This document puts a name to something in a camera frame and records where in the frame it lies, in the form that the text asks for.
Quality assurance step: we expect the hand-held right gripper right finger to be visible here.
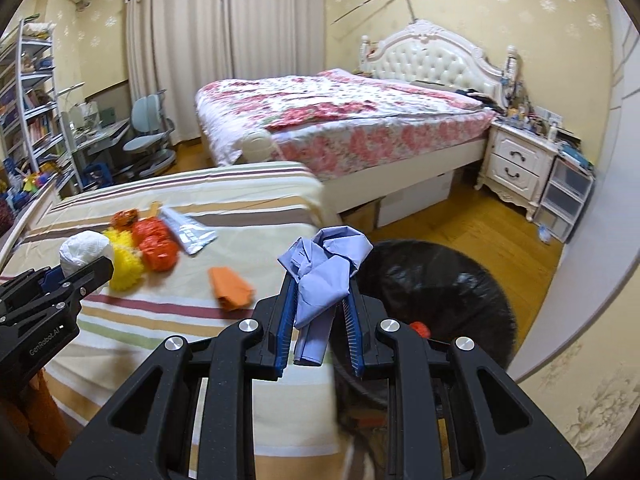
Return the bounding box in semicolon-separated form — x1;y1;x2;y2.
340;280;587;480

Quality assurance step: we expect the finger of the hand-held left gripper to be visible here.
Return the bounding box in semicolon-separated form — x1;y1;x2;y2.
0;256;115;335
0;267;66;307

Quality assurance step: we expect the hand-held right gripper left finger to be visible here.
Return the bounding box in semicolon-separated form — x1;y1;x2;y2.
55;272;301;480

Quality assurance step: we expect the white paper ball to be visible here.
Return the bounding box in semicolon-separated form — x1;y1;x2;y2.
59;230;113;278

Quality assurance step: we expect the yellow foam fruit net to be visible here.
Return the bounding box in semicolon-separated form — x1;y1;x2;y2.
102;227;146;293

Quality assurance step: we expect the light blue paper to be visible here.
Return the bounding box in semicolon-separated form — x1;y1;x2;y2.
277;226;373;366

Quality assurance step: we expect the orange paper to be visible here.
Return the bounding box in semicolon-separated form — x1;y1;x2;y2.
207;266;256;310

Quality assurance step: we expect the black lined trash bin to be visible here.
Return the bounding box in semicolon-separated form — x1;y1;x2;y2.
332;240;518;411

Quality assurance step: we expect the silver foil packet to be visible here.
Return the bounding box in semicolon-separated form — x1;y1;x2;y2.
159;206;218;256

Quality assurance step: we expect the colourful toy pile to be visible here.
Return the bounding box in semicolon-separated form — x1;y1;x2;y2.
0;160;56;231

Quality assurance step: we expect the blue plastic stool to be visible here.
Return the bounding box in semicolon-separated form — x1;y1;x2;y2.
85;162;113;191

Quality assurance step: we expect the study desk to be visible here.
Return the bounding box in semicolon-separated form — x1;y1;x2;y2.
70;102;132;181

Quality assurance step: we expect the white storage box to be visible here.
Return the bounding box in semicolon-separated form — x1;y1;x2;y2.
375;170;456;228

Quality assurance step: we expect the white metal bookshelf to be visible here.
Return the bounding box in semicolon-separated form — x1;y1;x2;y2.
0;20;76;196

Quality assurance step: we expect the grey office chair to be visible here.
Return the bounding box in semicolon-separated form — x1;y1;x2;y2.
122;91;177;176

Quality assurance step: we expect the floral quilt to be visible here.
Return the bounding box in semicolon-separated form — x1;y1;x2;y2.
194;69;501;168

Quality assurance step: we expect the beige curtain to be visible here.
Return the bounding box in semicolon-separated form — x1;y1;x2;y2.
227;0;327;83
125;0;231;143

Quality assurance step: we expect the white nightstand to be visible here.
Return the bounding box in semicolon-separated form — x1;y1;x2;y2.
475;120;561;221

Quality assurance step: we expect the clear plastic drawer unit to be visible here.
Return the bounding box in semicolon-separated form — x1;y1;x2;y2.
532;157;596;243

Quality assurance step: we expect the dark cloth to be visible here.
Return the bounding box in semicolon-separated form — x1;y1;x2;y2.
457;87;501;108

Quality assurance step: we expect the pile of small items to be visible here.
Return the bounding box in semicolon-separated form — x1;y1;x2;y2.
500;85;561;133

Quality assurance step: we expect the stack of books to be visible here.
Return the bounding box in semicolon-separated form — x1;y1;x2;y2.
557;130;598;171

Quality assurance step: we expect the white wardrobe door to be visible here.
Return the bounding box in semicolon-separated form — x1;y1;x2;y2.
510;0;640;381

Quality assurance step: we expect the cream round bed post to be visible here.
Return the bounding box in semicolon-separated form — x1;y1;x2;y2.
240;132;278;163

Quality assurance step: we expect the white tufted bed frame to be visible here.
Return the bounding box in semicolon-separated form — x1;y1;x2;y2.
200;19;521;221

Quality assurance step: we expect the thin wall rod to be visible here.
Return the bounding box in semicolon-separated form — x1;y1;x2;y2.
332;0;417;26

